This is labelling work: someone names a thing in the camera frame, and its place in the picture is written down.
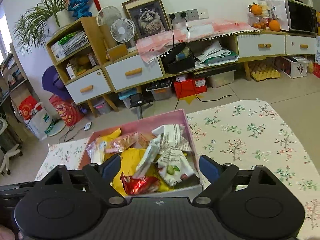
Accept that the clear white cracker pack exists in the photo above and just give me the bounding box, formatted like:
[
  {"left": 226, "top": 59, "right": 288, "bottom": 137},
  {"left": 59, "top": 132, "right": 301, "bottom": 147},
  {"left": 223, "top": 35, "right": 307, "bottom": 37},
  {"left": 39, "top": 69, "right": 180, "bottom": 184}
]
[{"left": 86, "top": 138, "right": 106, "bottom": 165}]

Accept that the small yellow snack pack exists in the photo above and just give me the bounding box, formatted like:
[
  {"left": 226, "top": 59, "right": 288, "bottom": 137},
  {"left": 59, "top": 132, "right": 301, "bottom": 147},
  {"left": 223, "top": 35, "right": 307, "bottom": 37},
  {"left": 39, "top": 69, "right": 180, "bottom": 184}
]
[{"left": 111, "top": 147, "right": 174, "bottom": 196}]

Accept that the large yellow snack bag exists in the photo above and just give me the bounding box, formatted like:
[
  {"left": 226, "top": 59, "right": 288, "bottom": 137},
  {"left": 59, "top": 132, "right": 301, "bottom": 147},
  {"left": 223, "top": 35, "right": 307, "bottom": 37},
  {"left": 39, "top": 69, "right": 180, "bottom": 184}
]
[{"left": 95, "top": 128, "right": 121, "bottom": 142}]

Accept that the floral tablecloth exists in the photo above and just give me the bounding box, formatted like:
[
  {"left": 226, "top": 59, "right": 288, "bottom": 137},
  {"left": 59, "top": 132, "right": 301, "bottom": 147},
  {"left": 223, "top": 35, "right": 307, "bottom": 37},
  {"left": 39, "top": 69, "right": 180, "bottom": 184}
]
[{"left": 35, "top": 99, "right": 320, "bottom": 240}]

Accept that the white green snack bag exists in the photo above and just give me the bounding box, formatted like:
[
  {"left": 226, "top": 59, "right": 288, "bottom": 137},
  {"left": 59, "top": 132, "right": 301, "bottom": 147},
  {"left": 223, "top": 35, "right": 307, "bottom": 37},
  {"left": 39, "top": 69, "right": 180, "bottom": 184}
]
[{"left": 133, "top": 124, "right": 195, "bottom": 187}]

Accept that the red gift bag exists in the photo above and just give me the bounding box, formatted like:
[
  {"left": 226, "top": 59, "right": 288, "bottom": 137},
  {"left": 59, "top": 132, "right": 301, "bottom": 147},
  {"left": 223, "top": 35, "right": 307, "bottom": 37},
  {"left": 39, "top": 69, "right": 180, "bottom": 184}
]
[{"left": 49, "top": 95, "right": 84, "bottom": 127}]

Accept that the red storage box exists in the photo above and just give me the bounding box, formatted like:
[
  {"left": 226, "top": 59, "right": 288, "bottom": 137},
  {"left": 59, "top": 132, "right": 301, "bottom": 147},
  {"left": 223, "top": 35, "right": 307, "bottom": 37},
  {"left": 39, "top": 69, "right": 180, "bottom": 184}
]
[{"left": 174, "top": 78, "right": 207, "bottom": 99}]

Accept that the clear plastic storage bin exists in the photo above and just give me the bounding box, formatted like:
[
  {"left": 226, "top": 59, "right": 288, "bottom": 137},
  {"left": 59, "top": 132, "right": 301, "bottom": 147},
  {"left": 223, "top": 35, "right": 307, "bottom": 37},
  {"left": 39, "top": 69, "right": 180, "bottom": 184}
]
[{"left": 208, "top": 70, "right": 235, "bottom": 88}]

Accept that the yellow egg tray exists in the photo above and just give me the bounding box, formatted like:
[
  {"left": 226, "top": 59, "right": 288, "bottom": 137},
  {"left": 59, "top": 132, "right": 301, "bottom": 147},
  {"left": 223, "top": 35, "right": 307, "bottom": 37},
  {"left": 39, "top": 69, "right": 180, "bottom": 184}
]
[{"left": 248, "top": 61, "right": 281, "bottom": 82}]

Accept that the long wooden tv cabinet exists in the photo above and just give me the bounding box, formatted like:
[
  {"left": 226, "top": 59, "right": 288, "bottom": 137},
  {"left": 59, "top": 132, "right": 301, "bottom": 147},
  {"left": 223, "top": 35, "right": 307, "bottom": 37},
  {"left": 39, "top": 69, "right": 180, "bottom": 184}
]
[{"left": 102, "top": 28, "right": 318, "bottom": 93}]

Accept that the black open box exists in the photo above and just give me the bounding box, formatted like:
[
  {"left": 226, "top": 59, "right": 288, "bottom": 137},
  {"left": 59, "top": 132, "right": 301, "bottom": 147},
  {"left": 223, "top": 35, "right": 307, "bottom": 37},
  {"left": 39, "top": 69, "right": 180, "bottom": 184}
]
[{"left": 161, "top": 43, "right": 195, "bottom": 74}]

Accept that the wooden shelf cabinet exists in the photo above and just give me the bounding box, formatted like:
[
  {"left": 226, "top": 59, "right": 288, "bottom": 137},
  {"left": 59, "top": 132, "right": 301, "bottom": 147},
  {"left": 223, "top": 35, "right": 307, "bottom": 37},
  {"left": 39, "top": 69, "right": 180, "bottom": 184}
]
[{"left": 46, "top": 17, "right": 119, "bottom": 116}]

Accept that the pink cloth runner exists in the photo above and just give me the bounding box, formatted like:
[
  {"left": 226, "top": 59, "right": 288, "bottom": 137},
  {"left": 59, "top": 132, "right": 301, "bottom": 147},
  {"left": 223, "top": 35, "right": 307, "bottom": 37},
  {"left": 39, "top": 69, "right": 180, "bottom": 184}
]
[{"left": 136, "top": 19, "right": 260, "bottom": 63}]

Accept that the white desk fan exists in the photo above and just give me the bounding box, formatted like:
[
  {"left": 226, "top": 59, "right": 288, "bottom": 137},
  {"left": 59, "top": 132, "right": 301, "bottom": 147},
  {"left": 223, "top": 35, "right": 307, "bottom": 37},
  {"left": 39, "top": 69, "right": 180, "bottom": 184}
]
[{"left": 110, "top": 18, "right": 137, "bottom": 52}]

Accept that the orange fruit lower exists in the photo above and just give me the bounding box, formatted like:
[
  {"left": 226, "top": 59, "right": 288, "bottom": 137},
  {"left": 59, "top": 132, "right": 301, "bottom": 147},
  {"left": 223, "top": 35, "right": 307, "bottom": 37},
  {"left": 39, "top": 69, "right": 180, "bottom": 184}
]
[{"left": 268, "top": 20, "right": 280, "bottom": 31}]

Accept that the orange fruit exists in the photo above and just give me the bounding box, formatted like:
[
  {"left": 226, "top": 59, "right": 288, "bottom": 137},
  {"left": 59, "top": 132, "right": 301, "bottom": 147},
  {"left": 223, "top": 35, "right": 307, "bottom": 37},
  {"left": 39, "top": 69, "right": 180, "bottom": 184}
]
[
  {"left": 268, "top": 20, "right": 280, "bottom": 31},
  {"left": 248, "top": 3, "right": 263, "bottom": 16}
]

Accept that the orange fruit upper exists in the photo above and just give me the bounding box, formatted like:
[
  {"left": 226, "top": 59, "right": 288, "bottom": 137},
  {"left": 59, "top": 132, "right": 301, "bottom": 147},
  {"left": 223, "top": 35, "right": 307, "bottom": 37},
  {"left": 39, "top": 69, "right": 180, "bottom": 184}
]
[{"left": 248, "top": 3, "right": 263, "bottom": 16}]

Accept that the potted spider plant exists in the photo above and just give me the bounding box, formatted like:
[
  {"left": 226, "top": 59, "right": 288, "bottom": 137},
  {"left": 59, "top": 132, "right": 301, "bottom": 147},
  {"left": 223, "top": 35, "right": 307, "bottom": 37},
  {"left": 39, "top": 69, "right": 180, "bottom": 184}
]
[{"left": 13, "top": 0, "right": 67, "bottom": 54}]

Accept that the framed cat picture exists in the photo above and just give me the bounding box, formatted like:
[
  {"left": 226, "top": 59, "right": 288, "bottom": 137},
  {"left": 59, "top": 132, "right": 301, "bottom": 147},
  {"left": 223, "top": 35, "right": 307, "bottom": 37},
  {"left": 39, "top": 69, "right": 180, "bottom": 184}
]
[{"left": 122, "top": 0, "right": 170, "bottom": 39}]

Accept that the blue stitch plush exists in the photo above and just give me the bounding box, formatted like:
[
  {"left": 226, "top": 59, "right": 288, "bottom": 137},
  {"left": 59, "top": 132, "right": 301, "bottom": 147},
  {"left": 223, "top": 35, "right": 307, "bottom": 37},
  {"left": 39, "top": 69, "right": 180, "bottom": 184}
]
[{"left": 67, "top": 0, "right": 92, "bottom": 20}]

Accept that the black microwave oven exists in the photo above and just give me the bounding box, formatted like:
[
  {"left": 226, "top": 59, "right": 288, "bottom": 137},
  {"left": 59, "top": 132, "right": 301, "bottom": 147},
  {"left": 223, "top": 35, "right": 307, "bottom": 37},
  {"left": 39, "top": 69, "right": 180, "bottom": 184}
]
[{"left": 267, "top": 0, "right": 317, "bottom": 33}]

